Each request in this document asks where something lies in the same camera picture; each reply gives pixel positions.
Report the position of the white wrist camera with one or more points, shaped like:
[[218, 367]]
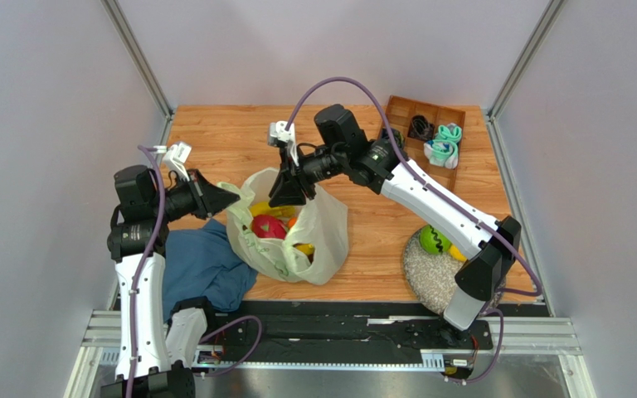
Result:
[[174, 158], [281, 134]]

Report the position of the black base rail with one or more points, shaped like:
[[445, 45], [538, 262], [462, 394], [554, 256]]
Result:
[[334, 333]]

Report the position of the fake green watermelon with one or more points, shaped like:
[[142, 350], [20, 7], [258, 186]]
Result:
[[433, 241]]

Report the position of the blue cloth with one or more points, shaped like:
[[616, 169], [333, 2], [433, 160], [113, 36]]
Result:
[[201, 263]]

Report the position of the translucent yellowish plastic bag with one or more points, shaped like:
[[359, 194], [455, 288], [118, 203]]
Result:
[[313, 251]]

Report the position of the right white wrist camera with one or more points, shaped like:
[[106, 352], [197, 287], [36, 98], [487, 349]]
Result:
[[281, 134]]

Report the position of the black rolled sock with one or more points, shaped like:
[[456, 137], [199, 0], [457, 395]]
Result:
[[421, 128]]

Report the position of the speckled ceramic plate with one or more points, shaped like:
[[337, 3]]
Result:
[[431, 277]]

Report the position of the fake red dragon fruit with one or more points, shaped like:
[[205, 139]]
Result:
[[269, 227]]

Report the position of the dark blue striped sock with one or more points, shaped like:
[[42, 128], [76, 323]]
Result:
[[393, 135]]

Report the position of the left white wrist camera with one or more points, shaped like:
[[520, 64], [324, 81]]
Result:
[[174, 158]]

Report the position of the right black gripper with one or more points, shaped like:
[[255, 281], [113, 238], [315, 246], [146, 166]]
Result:
[[294, 172]]

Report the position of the mint green rolled sock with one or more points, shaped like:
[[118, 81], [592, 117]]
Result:
[[449, 132]]

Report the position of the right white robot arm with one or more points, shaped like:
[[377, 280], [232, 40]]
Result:
[[489, 245]]

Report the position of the white teal rolled sock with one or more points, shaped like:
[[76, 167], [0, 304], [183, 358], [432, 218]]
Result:
[[442, 153]]

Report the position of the fake yellow banana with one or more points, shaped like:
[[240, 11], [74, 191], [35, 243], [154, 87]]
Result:
[[263, 208]]

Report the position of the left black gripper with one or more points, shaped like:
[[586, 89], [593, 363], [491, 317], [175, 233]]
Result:
[[207, 199]]

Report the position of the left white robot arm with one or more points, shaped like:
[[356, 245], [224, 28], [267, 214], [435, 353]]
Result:
[[155, 361]]

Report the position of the fake yellow lemon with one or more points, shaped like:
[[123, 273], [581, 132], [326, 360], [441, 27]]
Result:
[[456, 254]]

